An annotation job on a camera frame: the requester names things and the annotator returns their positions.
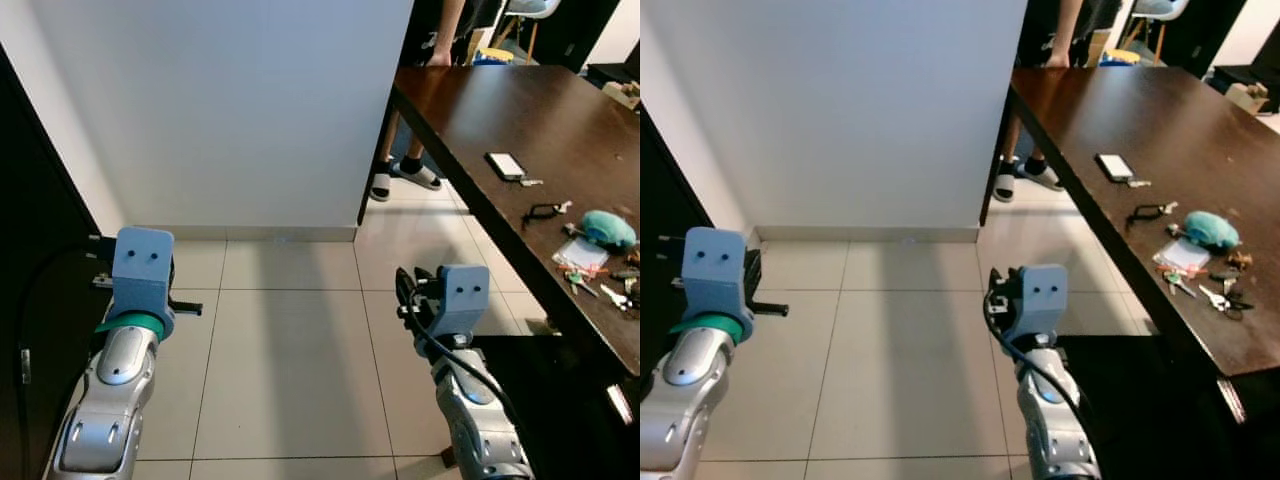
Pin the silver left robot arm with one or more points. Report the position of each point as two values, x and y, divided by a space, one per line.
690 400
110 400

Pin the grey slide sandal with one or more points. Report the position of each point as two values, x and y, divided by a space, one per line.
380 188
1042 178
420 177
1004 189

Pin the black key fob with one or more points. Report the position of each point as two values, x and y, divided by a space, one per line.
625 275
1222 277

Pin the silver key bunch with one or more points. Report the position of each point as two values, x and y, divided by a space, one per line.
1213 297
615 298

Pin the white smartphone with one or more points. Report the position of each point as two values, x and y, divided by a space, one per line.
1114 167
506 166

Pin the black carabiner with key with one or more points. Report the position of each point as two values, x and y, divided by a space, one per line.
563 207
1168 208

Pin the dark brown wooden table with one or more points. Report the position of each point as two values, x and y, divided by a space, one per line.
1150 110
520 110

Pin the blue plastic bucket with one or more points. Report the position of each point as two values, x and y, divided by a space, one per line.
1120 60
492 58

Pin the beige box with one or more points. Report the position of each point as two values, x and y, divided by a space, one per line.
622 95
1247 97

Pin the person in dark clothes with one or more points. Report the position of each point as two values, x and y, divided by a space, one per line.
445 30
1065 30

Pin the black cabinet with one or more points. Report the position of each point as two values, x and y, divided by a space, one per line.
580 30
1210 30

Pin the white chair wooden legs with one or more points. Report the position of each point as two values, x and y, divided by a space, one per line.
530 6
1160 6

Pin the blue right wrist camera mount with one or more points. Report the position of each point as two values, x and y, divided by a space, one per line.
465 300
1042 300

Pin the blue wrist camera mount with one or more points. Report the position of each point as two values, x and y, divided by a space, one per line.
1042 300
465 300
715 270
140 270

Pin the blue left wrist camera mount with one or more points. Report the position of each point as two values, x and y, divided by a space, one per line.
715 270
140 270

